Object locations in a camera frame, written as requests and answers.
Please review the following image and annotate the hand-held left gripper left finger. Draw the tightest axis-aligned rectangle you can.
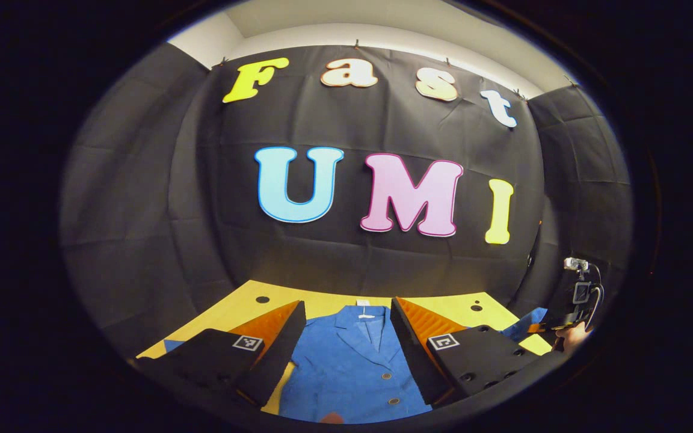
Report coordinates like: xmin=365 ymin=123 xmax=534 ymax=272
xmin=133 ymin=299 xmax=307 ymax=408

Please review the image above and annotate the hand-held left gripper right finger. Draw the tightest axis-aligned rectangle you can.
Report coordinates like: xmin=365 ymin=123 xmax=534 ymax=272
xmin=390 ymin=296 xmax=564 ymax=407

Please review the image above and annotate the blue jacket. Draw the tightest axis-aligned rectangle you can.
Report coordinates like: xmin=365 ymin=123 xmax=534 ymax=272
xmin=163 ymin=304 xmax=549 ymax=425

